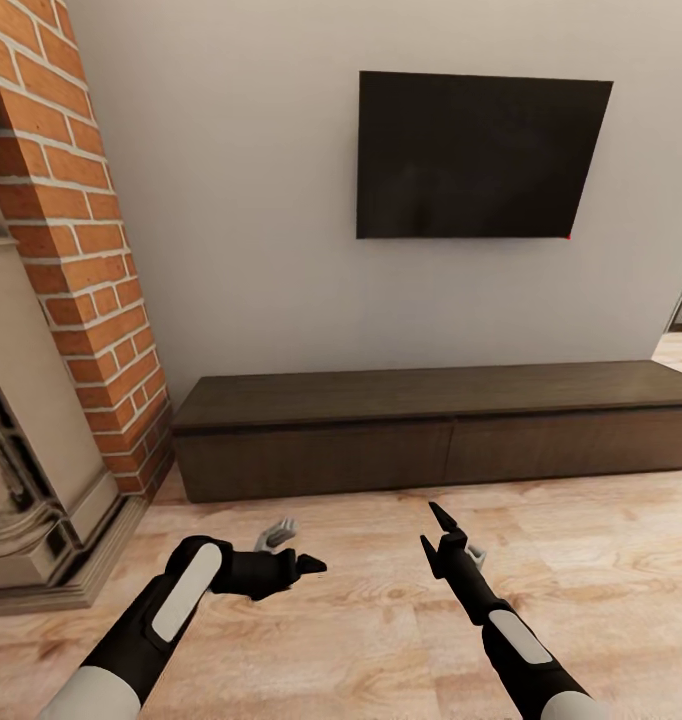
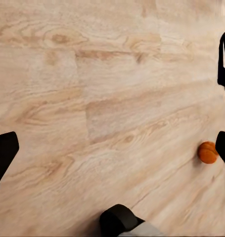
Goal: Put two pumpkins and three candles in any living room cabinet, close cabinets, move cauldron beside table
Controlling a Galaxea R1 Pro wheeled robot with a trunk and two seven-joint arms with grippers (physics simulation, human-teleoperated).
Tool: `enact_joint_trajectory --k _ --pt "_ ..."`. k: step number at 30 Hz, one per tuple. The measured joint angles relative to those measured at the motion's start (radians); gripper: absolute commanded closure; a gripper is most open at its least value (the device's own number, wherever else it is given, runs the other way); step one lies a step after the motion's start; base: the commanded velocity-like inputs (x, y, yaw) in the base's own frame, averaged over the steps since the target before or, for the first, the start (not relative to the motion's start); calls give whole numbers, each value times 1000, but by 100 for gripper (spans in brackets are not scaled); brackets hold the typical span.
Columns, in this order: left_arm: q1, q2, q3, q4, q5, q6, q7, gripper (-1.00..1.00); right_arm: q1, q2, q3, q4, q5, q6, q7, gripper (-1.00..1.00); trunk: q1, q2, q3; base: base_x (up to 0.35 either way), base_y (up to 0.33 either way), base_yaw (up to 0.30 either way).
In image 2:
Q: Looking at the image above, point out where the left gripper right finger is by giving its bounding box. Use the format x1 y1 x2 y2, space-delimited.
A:
215 131 225 162

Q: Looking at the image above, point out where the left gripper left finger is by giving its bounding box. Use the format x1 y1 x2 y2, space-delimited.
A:
0 131 19 180

